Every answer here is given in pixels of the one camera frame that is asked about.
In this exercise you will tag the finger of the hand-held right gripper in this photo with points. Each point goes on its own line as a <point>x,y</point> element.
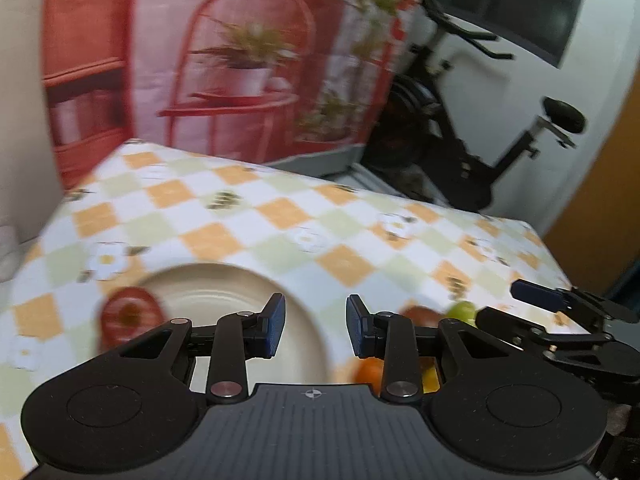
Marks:
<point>505,325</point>
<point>535,294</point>

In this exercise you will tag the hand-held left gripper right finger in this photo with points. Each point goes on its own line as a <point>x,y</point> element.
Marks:
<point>356,325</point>

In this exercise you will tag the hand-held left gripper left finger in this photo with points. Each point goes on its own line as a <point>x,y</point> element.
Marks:
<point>275,325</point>

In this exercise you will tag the green apple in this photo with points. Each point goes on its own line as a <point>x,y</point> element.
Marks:
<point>462,310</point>

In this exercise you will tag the mandarin orange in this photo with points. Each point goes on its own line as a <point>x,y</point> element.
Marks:
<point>370,372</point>

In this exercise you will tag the beige plate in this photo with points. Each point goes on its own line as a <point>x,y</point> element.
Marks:
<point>225,290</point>

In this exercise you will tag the small red apple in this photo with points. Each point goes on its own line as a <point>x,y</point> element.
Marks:
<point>422,315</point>

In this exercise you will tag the yellow lemon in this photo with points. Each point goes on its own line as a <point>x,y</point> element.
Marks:
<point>430,377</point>

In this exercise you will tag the large red apple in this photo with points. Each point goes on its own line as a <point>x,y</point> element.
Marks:
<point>125,320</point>

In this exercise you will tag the wooden door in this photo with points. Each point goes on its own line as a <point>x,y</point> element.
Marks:
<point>600,220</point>

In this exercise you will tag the black exercise bike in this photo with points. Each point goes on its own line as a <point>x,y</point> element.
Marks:
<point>450,135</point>

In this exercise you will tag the dark window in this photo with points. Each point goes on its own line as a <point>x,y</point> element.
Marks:
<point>525,10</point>

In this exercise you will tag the red printed wall backdrop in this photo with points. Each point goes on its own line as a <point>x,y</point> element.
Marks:
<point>150,60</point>

